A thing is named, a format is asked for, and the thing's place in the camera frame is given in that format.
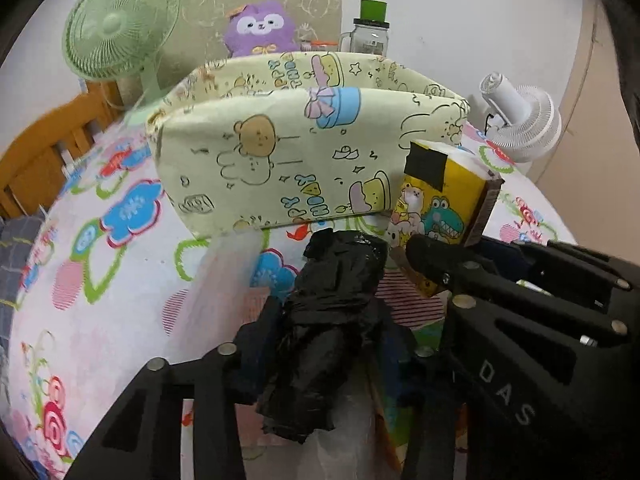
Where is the white small fan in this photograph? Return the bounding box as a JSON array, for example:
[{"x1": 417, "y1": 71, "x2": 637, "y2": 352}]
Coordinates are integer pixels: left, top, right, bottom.
[{"x1": 480, "y1": 72, "x2": 562, "y2": 164}]

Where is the green orange tissue pack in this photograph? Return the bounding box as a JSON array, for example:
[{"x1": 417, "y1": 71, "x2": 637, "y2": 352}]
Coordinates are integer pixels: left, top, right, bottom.
[{"x1": 369, "y1": 320, "x2": 444, "y2": 474}]

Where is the glass mug with green lid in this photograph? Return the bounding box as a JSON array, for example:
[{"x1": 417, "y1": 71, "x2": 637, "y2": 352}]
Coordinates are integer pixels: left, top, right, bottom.
[{"x1": 337, "y1": 0, "x2": 390, "y2": 56}]

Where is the green desk fan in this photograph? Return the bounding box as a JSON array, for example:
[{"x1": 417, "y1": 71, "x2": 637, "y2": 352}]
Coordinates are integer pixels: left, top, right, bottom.
[{"x1": 62, "y1": 0, "x2": 181, "y2": 113}]

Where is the purple plush bunny toy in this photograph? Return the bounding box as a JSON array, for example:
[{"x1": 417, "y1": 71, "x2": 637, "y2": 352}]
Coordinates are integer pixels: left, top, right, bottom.
[{"x1": 224, "y1": 0, "x2": 300, "y2": 58}]

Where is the grey plaid pillow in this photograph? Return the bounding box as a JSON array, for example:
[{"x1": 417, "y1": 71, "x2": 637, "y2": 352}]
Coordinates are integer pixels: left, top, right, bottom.
[{"x1": 0, "y1": 213, "x2": 47, "y2": 361}]

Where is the floral tablecloth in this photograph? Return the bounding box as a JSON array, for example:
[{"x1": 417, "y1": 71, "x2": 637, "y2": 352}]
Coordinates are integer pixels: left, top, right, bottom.
[{"x1": 1, "y1": 122, "x2": 570, "y2": 479}]

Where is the clear plastic bag roll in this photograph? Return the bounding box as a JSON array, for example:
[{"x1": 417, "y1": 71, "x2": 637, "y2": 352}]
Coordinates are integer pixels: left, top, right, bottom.
[{"x1": 174, "y1": 228, "x2": 262, "y2": 360}]

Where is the cartoon print fabric storage box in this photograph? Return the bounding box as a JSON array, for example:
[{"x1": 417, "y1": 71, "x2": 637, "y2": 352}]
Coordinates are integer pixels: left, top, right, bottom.
[{"x1": 146, "y1": 52, "x2": 470, "y2": 236}]

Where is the orange wooden chair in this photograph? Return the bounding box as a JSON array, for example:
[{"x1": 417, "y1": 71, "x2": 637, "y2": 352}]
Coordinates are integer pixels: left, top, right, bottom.
[{"x1": 0, "y1": 81, "x2": 122, "y2": 220}]

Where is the pink wet wipes pack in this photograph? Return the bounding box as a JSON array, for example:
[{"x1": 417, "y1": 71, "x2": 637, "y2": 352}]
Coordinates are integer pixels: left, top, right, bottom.
[{"x1": 241, "y1": 287, "x2": 270, "y2": 324}]

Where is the yellow cartoon tissue pack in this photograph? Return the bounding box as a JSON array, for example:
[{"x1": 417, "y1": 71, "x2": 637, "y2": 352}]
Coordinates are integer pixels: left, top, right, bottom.
[{"x1": 385, "y1": 140, "x2": 503, "y2": 297}]

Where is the cotton swab jar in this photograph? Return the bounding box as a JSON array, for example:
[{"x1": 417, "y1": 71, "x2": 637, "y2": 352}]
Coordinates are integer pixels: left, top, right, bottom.
[{"x1": 299, "y1": 39, "x2": 338, "y2": 52}]

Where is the beige cartoon wall mat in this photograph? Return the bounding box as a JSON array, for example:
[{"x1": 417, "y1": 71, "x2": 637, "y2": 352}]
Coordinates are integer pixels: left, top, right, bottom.
[{"x1": 157, "y1": 0, "x2": 342, "y2": 89}]

